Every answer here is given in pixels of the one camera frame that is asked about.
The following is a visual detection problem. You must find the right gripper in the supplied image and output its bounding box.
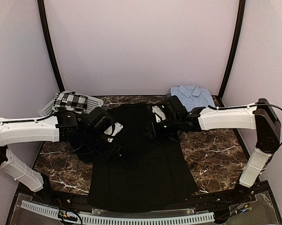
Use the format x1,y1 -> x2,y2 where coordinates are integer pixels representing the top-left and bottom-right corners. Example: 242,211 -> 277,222
141,115 -> 181,139

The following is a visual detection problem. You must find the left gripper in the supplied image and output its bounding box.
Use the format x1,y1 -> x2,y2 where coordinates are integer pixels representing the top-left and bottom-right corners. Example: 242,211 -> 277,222
81,130 -> 124,162

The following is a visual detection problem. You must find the black long sleeve shirt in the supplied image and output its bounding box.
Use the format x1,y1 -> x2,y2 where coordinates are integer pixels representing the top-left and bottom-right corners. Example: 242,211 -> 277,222
78,103 -> 198,213

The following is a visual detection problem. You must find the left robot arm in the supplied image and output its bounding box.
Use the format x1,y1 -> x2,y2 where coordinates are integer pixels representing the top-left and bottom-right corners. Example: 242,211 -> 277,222
0,107 -> 124,204

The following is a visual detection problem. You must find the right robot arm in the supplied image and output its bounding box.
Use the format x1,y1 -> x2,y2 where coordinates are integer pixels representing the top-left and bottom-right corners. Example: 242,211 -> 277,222
145,96 -> 282,203

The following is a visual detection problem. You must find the grey plastic basket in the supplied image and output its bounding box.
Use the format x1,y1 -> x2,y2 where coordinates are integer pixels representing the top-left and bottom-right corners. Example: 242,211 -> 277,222
39,95 -> 104,116

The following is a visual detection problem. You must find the light blue folded shirt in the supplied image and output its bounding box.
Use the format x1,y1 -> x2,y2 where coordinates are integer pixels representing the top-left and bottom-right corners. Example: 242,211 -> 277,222
170,85 -> 215,112

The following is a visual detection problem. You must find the black white checkered shirt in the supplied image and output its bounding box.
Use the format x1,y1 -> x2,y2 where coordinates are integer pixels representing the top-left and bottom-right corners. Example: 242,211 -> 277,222
52,91 -> 88,113

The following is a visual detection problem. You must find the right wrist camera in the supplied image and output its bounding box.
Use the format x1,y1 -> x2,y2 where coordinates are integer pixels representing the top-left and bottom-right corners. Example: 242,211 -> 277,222
151,96 -> 188,123

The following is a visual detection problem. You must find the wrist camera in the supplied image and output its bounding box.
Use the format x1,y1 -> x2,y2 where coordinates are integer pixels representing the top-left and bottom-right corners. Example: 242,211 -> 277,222
87,107 -> 124,143
151,96 -> 188,123

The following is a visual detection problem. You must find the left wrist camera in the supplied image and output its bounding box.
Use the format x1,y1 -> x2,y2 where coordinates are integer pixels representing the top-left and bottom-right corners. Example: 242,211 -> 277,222
87,107 -> 124,143

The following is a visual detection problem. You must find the black front rail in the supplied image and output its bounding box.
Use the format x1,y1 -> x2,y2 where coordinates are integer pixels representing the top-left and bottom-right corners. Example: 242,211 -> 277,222
32,185 -> 252,213

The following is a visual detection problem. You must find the white slotted cable duct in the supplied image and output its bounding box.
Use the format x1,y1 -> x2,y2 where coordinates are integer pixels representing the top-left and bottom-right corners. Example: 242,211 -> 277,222
20,200 -> 215,225

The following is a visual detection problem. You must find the left black frame post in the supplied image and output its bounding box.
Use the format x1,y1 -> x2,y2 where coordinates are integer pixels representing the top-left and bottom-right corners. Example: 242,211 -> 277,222
37,0 -> 65,92

